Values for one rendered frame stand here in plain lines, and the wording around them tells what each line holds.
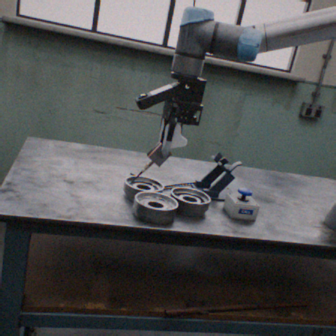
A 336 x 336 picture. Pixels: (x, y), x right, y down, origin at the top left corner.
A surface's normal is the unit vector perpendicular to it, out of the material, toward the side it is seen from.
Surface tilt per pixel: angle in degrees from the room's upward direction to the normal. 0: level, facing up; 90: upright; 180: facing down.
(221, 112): 90
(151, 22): 90
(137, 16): 90
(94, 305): 0
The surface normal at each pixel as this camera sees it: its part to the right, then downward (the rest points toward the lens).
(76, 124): 0.18, 0.33
